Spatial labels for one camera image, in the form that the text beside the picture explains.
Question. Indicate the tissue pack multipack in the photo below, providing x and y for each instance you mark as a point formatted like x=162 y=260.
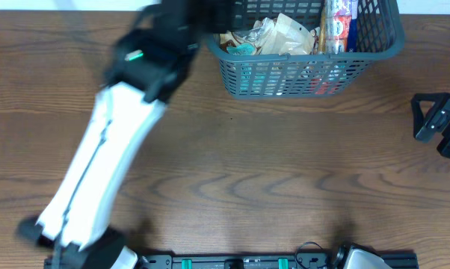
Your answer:
x=340 y=26

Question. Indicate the orange capped snack tube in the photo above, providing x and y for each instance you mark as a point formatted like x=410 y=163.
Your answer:
x=326 y=75

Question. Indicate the grey plastic basket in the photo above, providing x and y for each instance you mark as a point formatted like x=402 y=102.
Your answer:
x=380 y=36

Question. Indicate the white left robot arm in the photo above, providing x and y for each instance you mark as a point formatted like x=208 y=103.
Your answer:
x=149 y=63

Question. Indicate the beige brown nut bag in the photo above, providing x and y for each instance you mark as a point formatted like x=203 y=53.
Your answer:
x=288 y=37

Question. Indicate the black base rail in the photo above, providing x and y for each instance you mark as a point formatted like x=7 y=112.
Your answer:
x=309 y=260

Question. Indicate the teal wet wipes pack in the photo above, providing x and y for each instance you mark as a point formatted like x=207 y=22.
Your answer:
x=244 y=49

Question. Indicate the beige nut snack bag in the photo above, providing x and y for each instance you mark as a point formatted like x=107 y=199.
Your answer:
x=227 y=40

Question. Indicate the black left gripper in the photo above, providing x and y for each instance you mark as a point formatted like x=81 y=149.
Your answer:
x=220 y=21

